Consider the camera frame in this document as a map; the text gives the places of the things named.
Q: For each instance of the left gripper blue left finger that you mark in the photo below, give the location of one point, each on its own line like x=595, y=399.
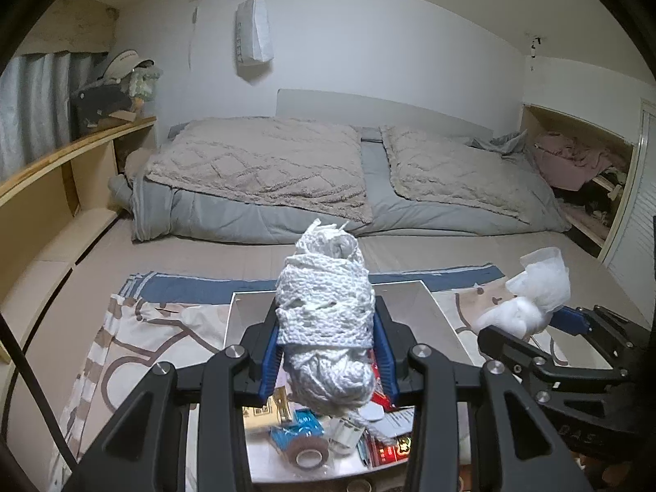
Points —
x=269, y=366

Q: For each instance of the white cardboard shoe box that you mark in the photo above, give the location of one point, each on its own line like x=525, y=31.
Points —
x=410, y=303

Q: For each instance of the white cotton pad wad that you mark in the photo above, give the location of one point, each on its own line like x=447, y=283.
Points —
x=537, y=292

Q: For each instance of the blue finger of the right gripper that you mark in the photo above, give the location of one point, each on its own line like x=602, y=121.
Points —
x=569, y=320
x=516, y=355

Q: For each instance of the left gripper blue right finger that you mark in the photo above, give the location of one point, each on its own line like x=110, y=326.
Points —
x=385, y=359

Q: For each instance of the yellow gold small box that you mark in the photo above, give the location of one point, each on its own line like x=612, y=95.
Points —
x=265, y=417

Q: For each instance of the brown tape roll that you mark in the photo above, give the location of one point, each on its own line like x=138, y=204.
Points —
x=307, y=453

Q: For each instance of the pink clothes pile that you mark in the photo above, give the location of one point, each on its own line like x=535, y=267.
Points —
x=567, y=164

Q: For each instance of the grey beige folded duvet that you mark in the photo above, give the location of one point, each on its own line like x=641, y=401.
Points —
x=266, y=180

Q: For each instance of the white visor cap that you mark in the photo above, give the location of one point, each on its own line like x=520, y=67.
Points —
x=124, y=64

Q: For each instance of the red cigarette pack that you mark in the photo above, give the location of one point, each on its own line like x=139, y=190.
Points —
x=381, y=454

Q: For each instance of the white hanging paper bag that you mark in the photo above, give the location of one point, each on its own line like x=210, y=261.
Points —
x=253, y=37

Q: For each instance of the wooden wall shelf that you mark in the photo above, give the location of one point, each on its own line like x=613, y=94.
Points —
x=51, y=212

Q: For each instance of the grey window curtain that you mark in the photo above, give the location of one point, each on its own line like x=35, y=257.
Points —
x=35, y=114

